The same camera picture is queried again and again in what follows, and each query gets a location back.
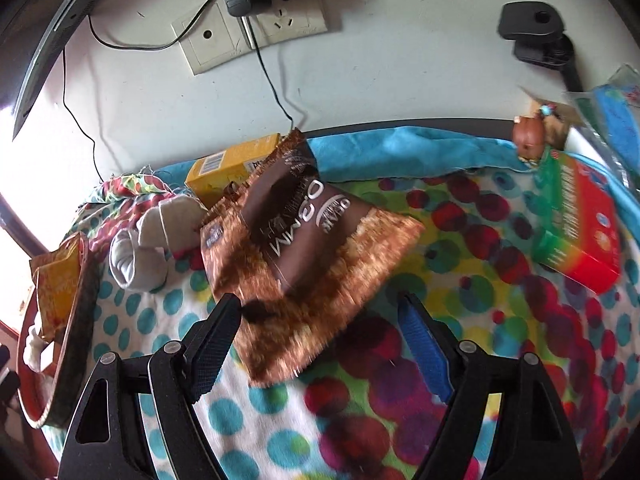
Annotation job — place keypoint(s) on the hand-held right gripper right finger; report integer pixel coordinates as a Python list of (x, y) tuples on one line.
[(425, 350)]

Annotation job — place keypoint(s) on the white wall socket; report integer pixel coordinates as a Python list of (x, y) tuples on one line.
[(240, 30)]

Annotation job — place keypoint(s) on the yellow box with barcode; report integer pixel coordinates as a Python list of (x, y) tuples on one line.
[(220, 170)]

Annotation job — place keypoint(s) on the red and green box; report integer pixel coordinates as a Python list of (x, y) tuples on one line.
[(575, 225)]

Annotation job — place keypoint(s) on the colourful dotted blanket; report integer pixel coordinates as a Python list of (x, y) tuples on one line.
[(500, 360)]

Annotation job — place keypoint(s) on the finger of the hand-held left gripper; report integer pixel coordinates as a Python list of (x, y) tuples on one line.
[(7, 390)]

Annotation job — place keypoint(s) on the yellow snack bag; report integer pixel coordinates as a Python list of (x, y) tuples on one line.
[(57, 290)]

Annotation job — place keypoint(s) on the clear plastic bag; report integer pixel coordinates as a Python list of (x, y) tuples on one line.
[(610, 125)]

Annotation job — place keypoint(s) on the small brown toy figure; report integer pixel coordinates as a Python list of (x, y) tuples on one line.
[(557, 120)]

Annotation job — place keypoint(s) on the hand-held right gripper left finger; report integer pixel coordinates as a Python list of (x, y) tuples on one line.
[(215, 350)]

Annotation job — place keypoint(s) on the red round basket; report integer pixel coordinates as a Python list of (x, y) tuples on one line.
[(75, 320)]

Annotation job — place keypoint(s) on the brown snack bag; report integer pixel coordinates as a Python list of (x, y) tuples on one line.
[(300, 250)]

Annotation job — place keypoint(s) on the black clamp mount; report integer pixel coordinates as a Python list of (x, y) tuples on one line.
[(537, 35)]

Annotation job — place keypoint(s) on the green red dotted cloth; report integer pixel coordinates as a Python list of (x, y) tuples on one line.
[(130, 185)]

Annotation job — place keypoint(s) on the rolled white sock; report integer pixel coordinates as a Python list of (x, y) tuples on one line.
[(137, 260), (170, 220)]

